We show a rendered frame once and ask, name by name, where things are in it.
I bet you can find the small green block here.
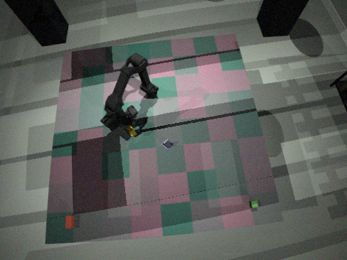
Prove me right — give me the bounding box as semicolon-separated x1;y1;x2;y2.
249;200;258;208

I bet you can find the orange block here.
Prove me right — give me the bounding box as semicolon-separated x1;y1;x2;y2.
65;215;75;229

